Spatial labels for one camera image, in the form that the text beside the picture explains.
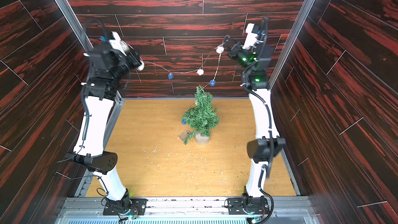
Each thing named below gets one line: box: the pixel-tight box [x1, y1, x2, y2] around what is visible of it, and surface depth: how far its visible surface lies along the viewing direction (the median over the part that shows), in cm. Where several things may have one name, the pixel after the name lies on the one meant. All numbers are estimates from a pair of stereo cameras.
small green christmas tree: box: [181, 85, 220, 146], surface depth 77 cm
